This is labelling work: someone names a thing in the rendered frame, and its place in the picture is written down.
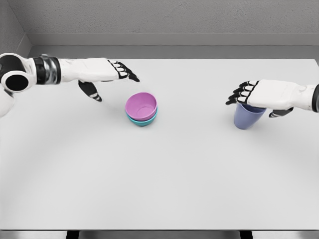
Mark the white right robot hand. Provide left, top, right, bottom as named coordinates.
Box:
left=225, top=79, right=299, bottom=119

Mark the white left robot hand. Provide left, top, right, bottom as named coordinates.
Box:
left=78, top=58, right=141, bottom=103

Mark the blue cup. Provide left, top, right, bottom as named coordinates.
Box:
left=233, top=103, right=267, bottom=130

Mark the pink bowl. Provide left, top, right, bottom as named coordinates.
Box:
left=125, top=92, right=158, bottom=122

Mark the teal bowl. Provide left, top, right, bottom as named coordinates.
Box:
left=126, top=106, right=159, bottom=127

